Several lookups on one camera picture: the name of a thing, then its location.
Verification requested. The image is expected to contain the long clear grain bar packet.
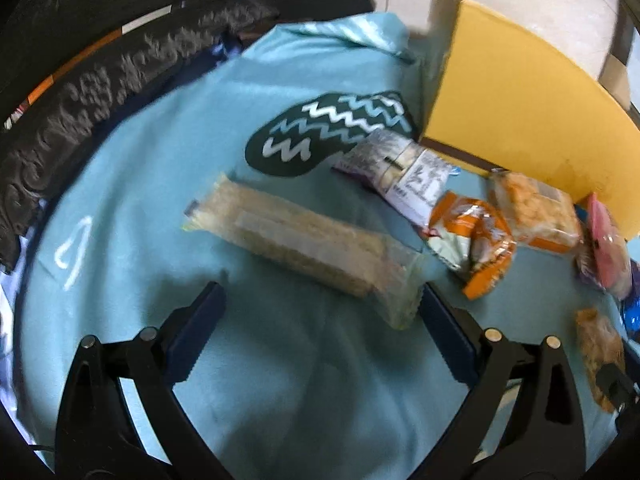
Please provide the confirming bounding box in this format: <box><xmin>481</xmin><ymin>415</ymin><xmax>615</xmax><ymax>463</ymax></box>
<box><xmin>182</xmin><ymin>172</ymin><xmax>427</xmax><ymax>332</ymax></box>

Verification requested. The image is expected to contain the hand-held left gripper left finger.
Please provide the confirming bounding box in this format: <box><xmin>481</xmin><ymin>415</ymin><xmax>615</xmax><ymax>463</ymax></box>
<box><xmin>54</xmin><ymin>280</ymin><xmax>237</xmax><ymax>480</ymax></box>

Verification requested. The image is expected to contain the framed picture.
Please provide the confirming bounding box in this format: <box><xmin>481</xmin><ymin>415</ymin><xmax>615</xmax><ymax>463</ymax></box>
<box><xmin>607</xmin><ymin>5</ymin><xmax>640</xmax><ymax>111</ymax></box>

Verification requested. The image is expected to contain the clear packet with white label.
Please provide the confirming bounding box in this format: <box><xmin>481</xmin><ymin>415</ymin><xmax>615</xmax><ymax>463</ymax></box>
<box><xmin>331</xmin><ymin>129</ymin><xmax>453</xmax><ymax>222</ymax></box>

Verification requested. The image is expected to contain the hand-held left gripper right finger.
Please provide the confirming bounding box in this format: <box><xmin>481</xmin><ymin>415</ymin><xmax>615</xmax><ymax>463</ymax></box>
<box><xmin>420</xmin><ymin>282</ymin><xmax>589</xmax><ymax>480</ymax></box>

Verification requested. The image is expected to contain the orange rice cracker packet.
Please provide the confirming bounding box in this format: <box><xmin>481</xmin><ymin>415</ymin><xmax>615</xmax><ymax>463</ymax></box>
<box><xmin>491</xmin><ymin>170</ymin><xmax>585</xmax><ymax>257</ymax></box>

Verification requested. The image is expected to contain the orange and white snack packet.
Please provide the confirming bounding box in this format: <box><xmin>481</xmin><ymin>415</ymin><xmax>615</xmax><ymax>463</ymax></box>
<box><xmin>422</xmin><ymin>190</ymin><xmax>517</xmax><ymax>302</ymax></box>

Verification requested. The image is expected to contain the pink cracker packet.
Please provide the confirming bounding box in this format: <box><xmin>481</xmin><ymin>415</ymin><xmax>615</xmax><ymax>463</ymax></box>
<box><xmin>574</xmin><ymin>192</ymin><xmax>635</xmax><ymax>297</ymax></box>

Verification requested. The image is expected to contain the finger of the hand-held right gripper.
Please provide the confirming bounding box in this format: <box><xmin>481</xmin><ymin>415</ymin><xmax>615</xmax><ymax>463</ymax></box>
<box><xmin>595</xmin><ymin>361</ymin><xmax>640</xmax><ymax>436</ymax></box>

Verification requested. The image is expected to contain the black carved furniture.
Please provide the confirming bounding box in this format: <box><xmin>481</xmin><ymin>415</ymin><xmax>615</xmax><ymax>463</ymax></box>
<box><xmin>0</xmin><ymin>0</ymin><xmax>377</xmax><ymax>273</ymax></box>

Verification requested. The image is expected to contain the light blue printed blanket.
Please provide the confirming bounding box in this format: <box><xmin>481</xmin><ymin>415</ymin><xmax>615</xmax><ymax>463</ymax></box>
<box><xmin>14</xmin><ymin>12</ymin><xmax>640</xmax><ymax>480</ymax></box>

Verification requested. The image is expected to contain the yellow cardboard box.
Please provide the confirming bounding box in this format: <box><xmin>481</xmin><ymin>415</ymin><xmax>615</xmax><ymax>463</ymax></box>
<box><xmin>417</xmin><ymin>0</ymin><xmax>640</xmax><ymax>242</ymax></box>

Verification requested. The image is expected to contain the cardboard corner protector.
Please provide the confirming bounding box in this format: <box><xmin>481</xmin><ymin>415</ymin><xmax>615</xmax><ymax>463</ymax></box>
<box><xmin>599</xmin><ymin>54</ymin><xmax>632</xmax><ymax>107</ymax></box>

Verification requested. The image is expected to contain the blue snack bag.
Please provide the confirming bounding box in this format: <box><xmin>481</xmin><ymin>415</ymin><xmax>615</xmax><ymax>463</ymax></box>
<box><xmin>619</xmin><ymin>292</ymin><xmax>640</xmax><ymax>346</ymax></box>

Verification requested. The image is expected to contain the clear nut bar packet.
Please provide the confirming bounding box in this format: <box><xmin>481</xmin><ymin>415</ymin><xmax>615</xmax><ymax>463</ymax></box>
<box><xmin>574</xmin><ymin>307</ymin><xmax>627</xmax><ymax>413</ymax></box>

